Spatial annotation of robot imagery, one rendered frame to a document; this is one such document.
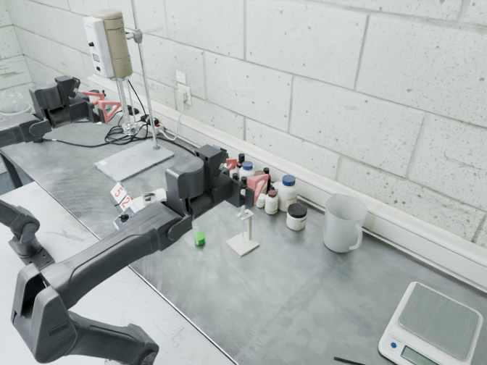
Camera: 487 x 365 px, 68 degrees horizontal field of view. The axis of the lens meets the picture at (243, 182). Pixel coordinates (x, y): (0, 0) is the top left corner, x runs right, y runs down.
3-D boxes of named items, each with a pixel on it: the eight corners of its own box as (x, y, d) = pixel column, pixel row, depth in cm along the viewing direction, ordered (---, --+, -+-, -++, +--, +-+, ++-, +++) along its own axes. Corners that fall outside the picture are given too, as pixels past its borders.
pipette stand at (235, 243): (240, 257, 116) (240, 227, 108) (225, 242, 121) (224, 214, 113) (259, 245, 120) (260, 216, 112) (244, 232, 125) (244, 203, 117)
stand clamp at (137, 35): (111, 51, 133) (109, 35, 130) (96, 45, 139) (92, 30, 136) (166, 38, 148) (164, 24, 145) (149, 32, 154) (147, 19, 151)
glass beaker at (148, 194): (161, 201, 125) (158, 182, 120) (154, 211, 121) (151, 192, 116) (146, 198, 127) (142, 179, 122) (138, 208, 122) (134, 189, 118)
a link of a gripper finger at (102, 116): (109, 89, 115) (82, 98, 110) (122, 95, 111) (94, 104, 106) (114, 109, 119) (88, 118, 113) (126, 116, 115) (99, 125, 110)
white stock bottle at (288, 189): (273, 207, 136) (275, 179, 128) (283, 198, 140) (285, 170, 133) (289, 215, 132) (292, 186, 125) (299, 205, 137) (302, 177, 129)
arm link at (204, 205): (196, 174, 75) (169, 189, 71) (214, 185, 72) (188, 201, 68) (198, 200, 79) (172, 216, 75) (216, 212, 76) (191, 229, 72)
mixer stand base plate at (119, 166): (117, 183, 148) (117, 181, 148) (93, 165, 159) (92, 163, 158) (175, 155, 166) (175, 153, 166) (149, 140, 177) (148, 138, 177)
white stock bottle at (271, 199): (265, 215, 132) (267, 196, 127) (263, 206, 136) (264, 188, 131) (278, 214, 133) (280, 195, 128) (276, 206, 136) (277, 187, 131)
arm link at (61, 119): (61, 98, 108) (37, 105, 103) (69, 103, 104) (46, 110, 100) (67, 119, 112) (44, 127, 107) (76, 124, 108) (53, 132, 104)
